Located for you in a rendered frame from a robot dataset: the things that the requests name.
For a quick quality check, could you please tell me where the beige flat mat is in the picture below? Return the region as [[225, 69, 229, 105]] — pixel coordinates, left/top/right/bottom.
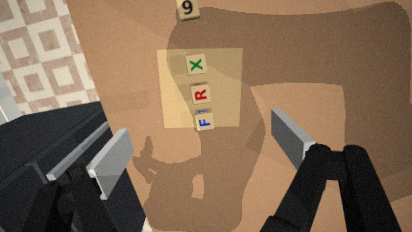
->
[[157, 48, 243, 128]]

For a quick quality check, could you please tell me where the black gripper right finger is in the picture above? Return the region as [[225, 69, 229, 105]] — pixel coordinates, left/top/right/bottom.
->
[[259, 108, 402, 232]]

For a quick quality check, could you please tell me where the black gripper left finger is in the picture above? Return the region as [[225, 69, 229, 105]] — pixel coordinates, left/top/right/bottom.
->
[[21, 128, 134, 232]]

